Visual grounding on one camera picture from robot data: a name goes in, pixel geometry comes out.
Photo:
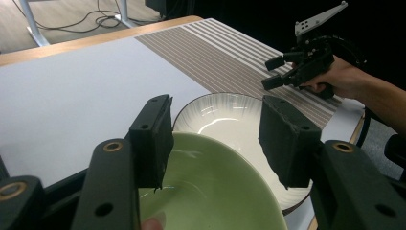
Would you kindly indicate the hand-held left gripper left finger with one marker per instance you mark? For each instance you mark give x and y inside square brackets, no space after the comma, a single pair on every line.
[151,143]

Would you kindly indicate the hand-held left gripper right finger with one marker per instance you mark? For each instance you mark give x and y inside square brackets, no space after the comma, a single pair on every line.
[287,143]

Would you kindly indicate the green bowl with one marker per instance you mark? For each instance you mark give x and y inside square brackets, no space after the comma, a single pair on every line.
[207,179]

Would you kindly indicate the large white ribbed plate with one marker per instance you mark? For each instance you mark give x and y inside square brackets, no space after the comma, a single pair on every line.
[230,127]

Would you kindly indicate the brown striped placemat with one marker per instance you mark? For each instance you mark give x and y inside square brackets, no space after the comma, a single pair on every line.
[207,54]

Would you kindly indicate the wooden table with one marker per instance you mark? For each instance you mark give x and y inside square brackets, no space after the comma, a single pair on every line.
[95,40]

